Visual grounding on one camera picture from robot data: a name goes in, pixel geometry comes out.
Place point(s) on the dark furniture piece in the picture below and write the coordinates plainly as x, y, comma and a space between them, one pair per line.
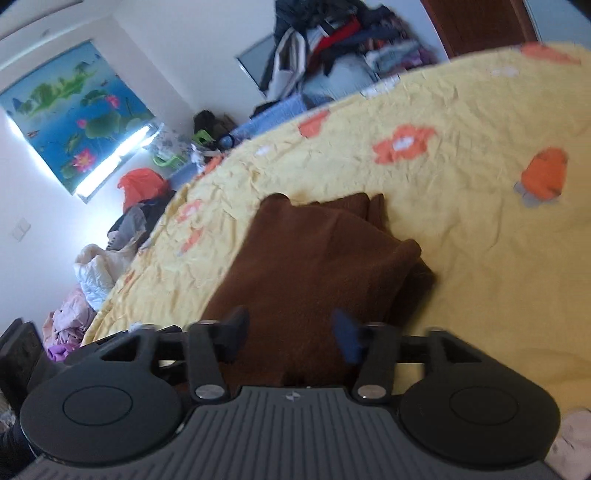
21, 355

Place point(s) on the black bag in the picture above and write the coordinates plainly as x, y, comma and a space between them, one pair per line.
204, 121

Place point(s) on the yellow flower print bedsheet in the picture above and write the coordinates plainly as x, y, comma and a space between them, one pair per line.
485, 230

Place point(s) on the pile of mixed clothes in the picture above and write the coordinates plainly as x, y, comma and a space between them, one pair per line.
351, 41

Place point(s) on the brown knit garment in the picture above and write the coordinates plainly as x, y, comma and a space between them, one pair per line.
314, 267

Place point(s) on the white wall switch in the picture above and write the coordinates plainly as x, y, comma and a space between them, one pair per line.
21, 230

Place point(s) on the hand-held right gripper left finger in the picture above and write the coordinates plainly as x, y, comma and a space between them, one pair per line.
236, 334

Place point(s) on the blue striped cloth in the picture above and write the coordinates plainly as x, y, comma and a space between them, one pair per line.
272, 115

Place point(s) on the brown wooden door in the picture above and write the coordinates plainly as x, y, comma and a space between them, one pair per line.
480, 23

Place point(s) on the white quilted jacket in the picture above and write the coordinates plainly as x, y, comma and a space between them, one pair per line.
99, 272

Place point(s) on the orange plastic bag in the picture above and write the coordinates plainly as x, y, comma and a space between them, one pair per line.
141, 184

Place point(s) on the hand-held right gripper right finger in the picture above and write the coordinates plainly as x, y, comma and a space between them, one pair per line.
348, 339

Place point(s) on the pink clothes heap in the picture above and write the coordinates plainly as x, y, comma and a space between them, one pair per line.
69, 327

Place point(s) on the dark wall screen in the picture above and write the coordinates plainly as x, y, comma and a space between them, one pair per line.
256, 60

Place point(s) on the lotus pond window blind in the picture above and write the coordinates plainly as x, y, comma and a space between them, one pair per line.
74, 120

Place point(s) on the pale pink cloth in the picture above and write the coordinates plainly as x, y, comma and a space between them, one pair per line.
572, 438

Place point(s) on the green plastic stool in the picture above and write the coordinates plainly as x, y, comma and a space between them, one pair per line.
168, 159

